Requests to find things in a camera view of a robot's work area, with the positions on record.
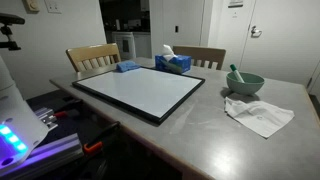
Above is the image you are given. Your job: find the red handled clamp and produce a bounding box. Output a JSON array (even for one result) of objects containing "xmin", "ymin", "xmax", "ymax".
[{"xmin": 54, "ymin": 100, "xmax": 83, "ymax": 118}]

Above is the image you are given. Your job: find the blue tissue box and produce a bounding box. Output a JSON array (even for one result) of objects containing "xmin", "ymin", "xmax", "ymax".
[{"xmin": 155, "ymin": 44, "xmax": 191, "ymax": 74}]

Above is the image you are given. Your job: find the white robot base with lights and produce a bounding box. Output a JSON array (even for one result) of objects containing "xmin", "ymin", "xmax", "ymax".
[{"xmin": 0, "ymin": 57, "xmax": 48, "ymax": 175}]

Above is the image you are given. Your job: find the wall light switch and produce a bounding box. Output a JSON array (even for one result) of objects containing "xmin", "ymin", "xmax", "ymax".
[{"xmin": 45, "ymin": 0, "xmax": 62, "ymax": 14}]

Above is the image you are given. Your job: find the aluminium extrusion rail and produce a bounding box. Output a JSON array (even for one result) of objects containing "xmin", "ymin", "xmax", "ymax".
[{"xmin": 0, "ymin": 133, "xmax": 84, "ymax": 180}]

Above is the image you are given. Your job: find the beige wall thermostat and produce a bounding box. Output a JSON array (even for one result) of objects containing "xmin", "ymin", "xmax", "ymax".
[{"xmin": 23, "ymin": 0, "xmax": 39, "ymax": 13}]

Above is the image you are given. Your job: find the green bowl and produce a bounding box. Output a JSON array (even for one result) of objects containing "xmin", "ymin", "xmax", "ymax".
[{"xmin": 226, "ymin": 72, "xmax": 265, "ymax": 95}]

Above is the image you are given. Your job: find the green capped marker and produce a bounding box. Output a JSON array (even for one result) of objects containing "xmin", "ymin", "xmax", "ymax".
[{"xmin": 230, "ymin": 64, "xmax": 245, "ymax": 83}]

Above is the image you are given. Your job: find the black framed whiteboard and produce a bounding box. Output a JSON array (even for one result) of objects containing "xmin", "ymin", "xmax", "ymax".
[{"xmin": 72, "ymin": 67, "xmax": 205, "ymax": 124}]

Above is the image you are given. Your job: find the white kitchen cabinet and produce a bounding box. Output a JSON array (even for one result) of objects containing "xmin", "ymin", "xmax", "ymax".
[{"xmin": 112, "ymin": 32, "xmax": 152, "ymax": 60}]

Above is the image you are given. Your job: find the orange handled clamp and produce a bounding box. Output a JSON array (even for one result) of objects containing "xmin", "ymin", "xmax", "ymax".
[{"xmin": 82, "ymin": 121, "xmax": 121, "ymax": 155}]

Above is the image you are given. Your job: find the silver door handle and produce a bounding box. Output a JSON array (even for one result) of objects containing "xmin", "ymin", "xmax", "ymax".
[{"xmin": 251, "ymin": 26, "xmax": 262, "ymax": 38}]

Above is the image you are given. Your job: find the brown wooden chair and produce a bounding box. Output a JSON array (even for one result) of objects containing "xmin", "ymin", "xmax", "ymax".
[{"xmin": 173, "ymin": 46, "xmax": 226, "ymax": 70}]

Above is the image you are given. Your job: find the blue microfiber cloth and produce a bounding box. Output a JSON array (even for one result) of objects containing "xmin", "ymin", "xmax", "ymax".
[{"xmin": 116, "ymin": 60, "xmax": 140, "ymax": 73}]

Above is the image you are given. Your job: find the black camera on mount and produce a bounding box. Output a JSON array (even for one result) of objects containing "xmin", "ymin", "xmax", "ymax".
[{"xmin": 0, "ymin": 13, "xmax": 25, "ymax": 51}]

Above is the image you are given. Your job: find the light wooden chair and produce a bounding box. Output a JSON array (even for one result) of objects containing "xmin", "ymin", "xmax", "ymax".
[{"xmin": 66, "ymin": 43, "xmax": 121, "ymax": 72}]

